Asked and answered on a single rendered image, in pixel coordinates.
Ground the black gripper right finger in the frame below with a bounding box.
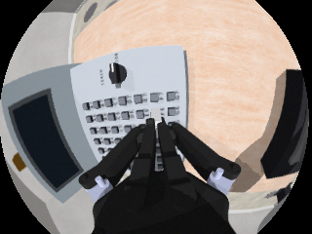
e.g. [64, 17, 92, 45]
[155, 108, 242, 212]

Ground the large grey cabinet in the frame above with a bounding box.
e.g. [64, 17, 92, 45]
[1, 45, 189, 203]

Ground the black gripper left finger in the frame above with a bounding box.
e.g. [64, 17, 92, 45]
[78, 108, 157, 214]

